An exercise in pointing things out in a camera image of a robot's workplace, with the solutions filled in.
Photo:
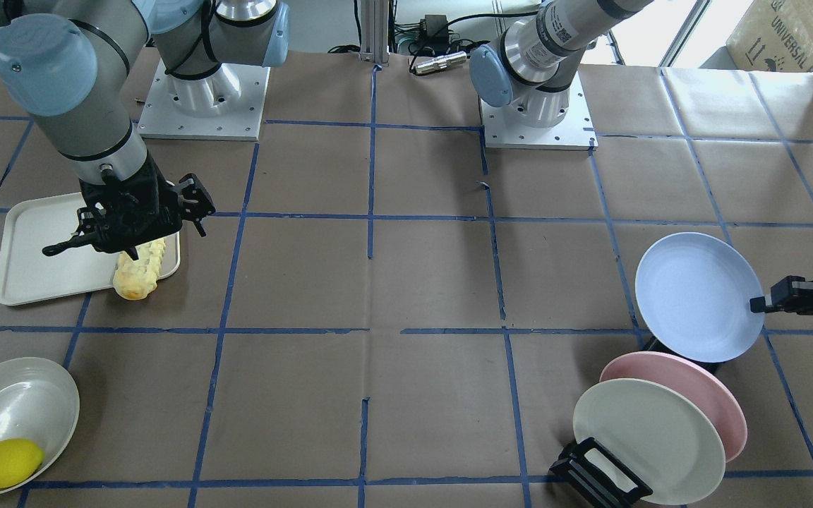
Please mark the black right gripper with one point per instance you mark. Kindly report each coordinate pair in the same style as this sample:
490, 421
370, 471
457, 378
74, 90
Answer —
154, 189

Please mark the yellow bread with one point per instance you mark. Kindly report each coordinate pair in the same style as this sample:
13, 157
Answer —
135, 279

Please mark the blue plate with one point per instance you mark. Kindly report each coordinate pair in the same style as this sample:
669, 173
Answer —
693, 291

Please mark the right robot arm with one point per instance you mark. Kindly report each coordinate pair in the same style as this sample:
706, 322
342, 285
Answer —
65, 62

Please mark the pink plate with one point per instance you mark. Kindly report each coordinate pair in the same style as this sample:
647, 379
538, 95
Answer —
693, 382

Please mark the white plate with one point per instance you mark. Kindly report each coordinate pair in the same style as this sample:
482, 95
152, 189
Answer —
657, 434

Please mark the black plate rack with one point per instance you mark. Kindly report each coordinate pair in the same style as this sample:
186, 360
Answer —
598, 476

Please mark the white tray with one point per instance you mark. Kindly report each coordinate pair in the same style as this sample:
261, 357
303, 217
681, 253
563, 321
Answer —
27, 275

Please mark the white oval bowl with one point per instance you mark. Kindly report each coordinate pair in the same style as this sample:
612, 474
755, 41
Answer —
40, 403

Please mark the cardboard box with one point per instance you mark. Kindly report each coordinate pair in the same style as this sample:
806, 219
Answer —
774, 36

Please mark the silver metal cylinder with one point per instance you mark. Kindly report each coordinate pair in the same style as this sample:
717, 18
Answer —
440, 64

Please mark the black power adapter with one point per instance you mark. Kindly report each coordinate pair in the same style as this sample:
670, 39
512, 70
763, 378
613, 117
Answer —
434, 29

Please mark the yellow lemon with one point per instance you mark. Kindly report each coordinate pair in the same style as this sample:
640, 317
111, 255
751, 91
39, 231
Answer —
19, 460

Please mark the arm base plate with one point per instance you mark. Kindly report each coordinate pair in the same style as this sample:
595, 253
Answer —
541, 120
225, 106

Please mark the aluminium frame post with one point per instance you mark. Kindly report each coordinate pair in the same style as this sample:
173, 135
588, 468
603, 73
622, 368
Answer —
374, 22

